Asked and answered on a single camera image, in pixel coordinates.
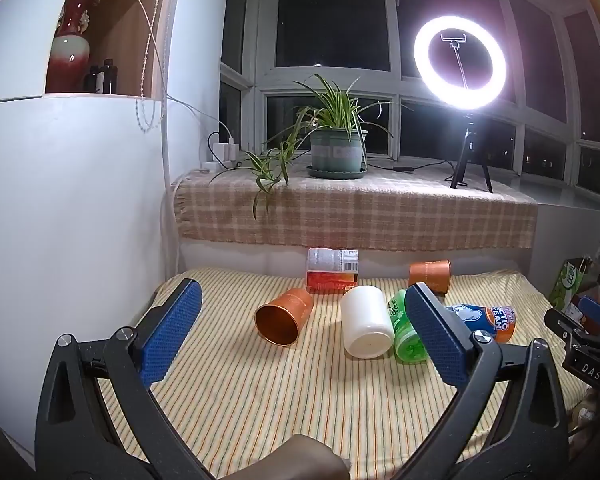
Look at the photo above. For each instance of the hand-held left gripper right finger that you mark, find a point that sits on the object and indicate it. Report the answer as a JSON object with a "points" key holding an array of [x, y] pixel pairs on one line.
{"points": [[437, 337]]}

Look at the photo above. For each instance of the orange metal cup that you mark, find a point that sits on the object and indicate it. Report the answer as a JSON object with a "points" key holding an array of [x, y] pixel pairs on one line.
{"points": [[430, 274], [286, 317]]}

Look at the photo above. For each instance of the orange bottle with white label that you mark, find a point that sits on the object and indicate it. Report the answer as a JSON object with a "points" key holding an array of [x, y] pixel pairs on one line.
{"points": [[332, 270]]}

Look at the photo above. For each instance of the striped yellow blanket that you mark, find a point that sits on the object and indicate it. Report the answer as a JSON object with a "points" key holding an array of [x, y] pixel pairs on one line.
{"points": [[280, 390]]}

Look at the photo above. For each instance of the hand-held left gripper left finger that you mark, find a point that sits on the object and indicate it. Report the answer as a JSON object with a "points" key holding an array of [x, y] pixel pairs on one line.
{"points": [[172, 332]]}

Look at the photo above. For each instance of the white plastic cup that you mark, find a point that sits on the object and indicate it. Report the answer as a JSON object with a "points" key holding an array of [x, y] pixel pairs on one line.
{"points": [[365, 325]]}

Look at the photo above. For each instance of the blue and orange printed cup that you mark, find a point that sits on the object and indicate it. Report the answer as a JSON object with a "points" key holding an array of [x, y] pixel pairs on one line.
{"points": [[487, 321]]}

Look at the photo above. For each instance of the green plant pot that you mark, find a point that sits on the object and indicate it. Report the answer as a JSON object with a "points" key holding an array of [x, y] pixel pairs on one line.
{"points": [[337, 152]]}

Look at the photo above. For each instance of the white window frame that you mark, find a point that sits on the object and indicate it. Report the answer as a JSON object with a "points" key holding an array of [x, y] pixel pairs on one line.
{"points": [[252, 60]]}

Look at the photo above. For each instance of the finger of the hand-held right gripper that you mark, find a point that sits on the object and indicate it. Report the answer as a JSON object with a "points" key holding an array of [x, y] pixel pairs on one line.
{"points": [[596, 314], [562, 325]]}

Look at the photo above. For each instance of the red and white vase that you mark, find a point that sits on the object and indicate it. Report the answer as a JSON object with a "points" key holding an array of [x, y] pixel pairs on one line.
{"points": [[70, 55]]}

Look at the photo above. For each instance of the green pot saucer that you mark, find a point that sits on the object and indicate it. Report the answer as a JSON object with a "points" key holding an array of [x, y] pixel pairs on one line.
{"points": [[336, 174]]}

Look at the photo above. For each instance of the black tripod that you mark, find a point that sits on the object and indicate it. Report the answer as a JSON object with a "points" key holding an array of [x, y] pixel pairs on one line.
{"points": [[467, 152]]}

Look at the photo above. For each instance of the green printed box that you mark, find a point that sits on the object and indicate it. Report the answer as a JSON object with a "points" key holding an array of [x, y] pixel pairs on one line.
{"points": [[569, 282]]}

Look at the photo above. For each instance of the dark glass bottle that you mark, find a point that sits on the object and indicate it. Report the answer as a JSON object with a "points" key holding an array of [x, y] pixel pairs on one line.
{"points": [[91, 81], [108, 77]]}

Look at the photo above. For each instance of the white pipe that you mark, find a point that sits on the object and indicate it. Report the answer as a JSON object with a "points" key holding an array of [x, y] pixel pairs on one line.
{"points": [[165, 160]]}

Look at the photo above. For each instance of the brown rounded object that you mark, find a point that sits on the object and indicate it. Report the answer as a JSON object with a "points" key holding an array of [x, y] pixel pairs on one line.
{"points": [[305, 457]]}

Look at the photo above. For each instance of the checked beige cloth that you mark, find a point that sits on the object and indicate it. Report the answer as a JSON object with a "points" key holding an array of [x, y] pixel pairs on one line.
{"points": [[360, 215]]}

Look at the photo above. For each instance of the spider plant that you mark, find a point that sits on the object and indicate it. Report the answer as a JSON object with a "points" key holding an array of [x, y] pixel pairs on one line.
{"points": [[325, 110]]}

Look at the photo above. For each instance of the white charger plugs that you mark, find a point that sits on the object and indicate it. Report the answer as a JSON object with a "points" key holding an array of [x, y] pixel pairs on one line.
{"points": [[226, 151]]}

